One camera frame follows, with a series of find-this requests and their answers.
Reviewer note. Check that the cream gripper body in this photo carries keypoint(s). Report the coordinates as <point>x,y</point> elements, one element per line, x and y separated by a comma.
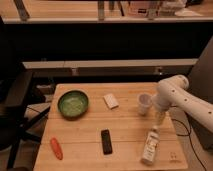
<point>159,116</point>

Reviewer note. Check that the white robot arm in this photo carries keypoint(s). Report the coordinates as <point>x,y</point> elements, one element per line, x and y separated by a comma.
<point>173,90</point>

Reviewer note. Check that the green ceramic bowl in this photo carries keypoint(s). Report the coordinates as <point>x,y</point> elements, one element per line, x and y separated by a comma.
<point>73,104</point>

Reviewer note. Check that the clear plastic bottle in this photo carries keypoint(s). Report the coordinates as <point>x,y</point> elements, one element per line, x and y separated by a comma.
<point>149,150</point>

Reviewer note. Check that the white rectangular box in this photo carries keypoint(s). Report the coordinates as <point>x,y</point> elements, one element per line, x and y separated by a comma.
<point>110,101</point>

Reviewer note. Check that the black remote control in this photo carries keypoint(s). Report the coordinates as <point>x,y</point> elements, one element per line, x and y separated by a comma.
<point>106,142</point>

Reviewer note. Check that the orange carrot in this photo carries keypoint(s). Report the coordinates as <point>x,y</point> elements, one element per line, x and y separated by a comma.
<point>56,148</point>

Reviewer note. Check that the black office chair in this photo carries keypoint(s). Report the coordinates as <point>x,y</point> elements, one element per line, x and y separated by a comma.
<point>13,122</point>

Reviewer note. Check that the wooden shelf rail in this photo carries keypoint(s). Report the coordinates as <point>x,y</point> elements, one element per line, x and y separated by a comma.
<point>109,63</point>

